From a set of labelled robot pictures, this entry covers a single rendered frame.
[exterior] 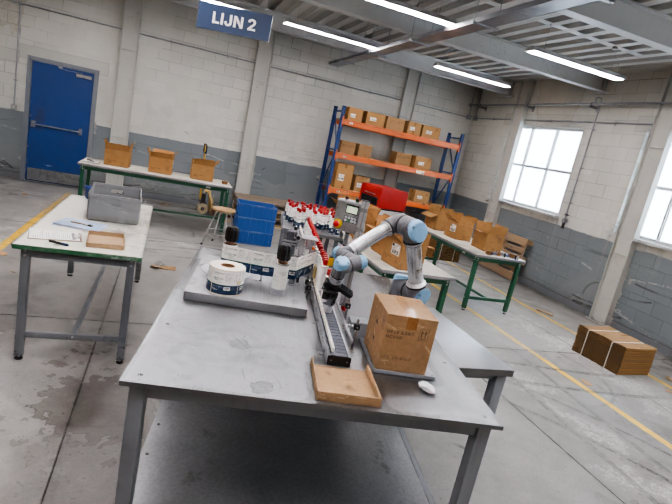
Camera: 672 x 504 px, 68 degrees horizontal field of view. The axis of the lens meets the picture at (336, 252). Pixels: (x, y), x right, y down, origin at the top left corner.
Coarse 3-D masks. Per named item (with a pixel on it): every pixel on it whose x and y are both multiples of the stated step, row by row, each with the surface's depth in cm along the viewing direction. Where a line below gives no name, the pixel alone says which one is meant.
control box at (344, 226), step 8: (344, 200) 300; (352, 200) 305; (336, 208) 302; (344, 208) 300; (360, 208) 295; (336, 216) 303; (352, 216) 298; (344, 224) 301; (352, 224) 299; (352, 232) 299
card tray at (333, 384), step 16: (320, 368) 218; (336, 368) 221; (368, 368) 221; (320, 384) 203; (336, 384) 206; (352, 384) 209; (368, 384) 212; (320, 400) 192; (336, 400) 193; (352, 400) 193; (368, 400) 194
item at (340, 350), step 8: (312, 280) 332; (320, 312) 274; (328, 320) 264; (336, 320) 267; (336, 328) 256; (336, 336) 245; (328, 344) 234; (336, 344) 235; (344, 344) 237; (336, 352) 226; (344, 352) 228
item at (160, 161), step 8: (152, 152) 751; (160, 152) 751; (168, 152) 792; (176, 152) 784; (152, 160) 759; (160, 160) 762; (168, 160) 765; (152, 168) 762; (160, 168) 765; (168, 168) 768
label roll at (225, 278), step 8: (216, 264) 271; (224, 264) 277; (232, 264) 278; (240, 264) 281; (208, 272) 271; (216, 272) 266; (224, 272) 265; (232, 272) 266; (240, 272) 269; (208, 280) 270; (216, 280) 266; (224, 280) 266; (232, 280) 267; (240, 280) 271; (208, 288) 270; (216, 288) 267; (224, 288) 267; (232, 288) 269; (240, 288) 273
